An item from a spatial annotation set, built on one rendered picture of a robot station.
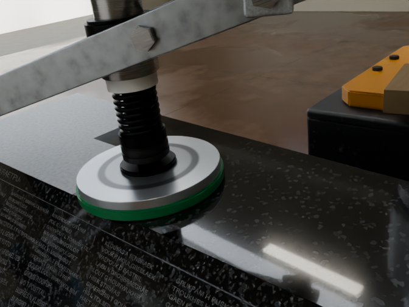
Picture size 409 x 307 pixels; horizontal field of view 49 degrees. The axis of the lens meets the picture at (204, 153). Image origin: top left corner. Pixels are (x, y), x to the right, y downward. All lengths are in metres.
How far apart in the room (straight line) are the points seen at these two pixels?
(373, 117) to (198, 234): 0.63
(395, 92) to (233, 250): 0.57
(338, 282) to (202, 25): 0.30
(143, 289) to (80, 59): 0.29
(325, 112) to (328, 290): 0.71
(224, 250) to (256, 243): 0.04
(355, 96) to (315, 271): 0.71
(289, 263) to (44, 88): 0.37
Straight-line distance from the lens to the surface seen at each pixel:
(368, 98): 1.11
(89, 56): 0.57
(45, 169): 0.80
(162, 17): 0.52
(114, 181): 0.63
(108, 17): 0.58
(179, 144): 0.71
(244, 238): 0.52
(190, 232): 0.54
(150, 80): 0.60
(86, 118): 1.02
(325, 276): 0.47
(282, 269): 0.47
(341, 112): 1.10
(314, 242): 0.51
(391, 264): 0.49
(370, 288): 0.46
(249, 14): 0.47
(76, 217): 0.67
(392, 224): 0.55
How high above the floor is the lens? 1.13
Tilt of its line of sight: 24 degrees down
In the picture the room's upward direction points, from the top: 8 degrees counter-clockwise
